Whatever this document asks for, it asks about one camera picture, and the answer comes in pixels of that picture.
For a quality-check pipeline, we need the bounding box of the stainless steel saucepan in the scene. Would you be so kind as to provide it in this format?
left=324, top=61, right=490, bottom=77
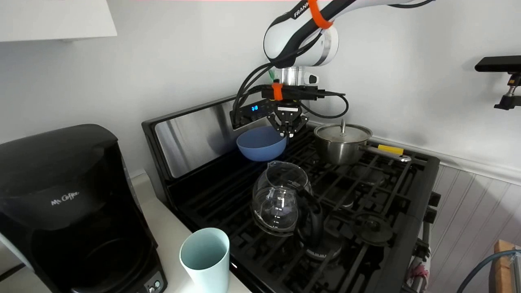
left=313, top=123, right=414, bottom=167

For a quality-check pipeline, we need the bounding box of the black coffee maker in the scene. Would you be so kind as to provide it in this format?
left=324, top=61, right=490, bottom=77
left=0, top=123, right=168, bottom=293

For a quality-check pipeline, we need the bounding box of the light blue plastic cup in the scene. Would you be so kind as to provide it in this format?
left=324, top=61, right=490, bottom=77
left=178, top=227, right=233, bottom=293

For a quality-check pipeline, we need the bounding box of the black dish rack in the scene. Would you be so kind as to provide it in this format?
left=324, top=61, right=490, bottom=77
left=142, top=97, right=443, bottom=293

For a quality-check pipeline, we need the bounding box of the orange strap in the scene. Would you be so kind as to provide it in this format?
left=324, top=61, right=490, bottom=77
left=306, top=0, right=334, bottom=32
left=271, top=82, right=285, bottom=103

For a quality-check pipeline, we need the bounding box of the teal cable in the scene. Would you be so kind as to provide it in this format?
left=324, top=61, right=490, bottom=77
left=455, top=248, right=521, bottom=293

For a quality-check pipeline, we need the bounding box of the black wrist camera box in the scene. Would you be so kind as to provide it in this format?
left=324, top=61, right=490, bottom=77
left=228, top=98, right=274, bottom=131

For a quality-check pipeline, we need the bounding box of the purple blue plastic bowl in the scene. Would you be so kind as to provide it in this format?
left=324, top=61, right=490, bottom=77
left=235, top=126, right=289, bottom=165

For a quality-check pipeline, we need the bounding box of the yellow sticker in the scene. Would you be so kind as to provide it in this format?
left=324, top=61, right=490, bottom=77
left=376, top=144, right=407, bottom=157

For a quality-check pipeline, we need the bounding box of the clear glass bowl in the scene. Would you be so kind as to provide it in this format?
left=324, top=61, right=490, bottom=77
left=249, top=160, right=328, bottom=256

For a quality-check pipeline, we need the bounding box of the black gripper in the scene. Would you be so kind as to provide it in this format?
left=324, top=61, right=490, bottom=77
left=269, top=100, right=311, bottom=141

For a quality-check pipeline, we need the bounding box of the black cable loop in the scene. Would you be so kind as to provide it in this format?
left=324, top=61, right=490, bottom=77
left=311, top=90, right=350, bottom=121

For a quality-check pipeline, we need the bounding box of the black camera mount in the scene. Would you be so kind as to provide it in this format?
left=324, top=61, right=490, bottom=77
left=474, top=54, right=521, bottom=113

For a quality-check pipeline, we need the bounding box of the black cable bundle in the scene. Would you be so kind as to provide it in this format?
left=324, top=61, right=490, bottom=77
left=233, top=63, right=280, bottom=113

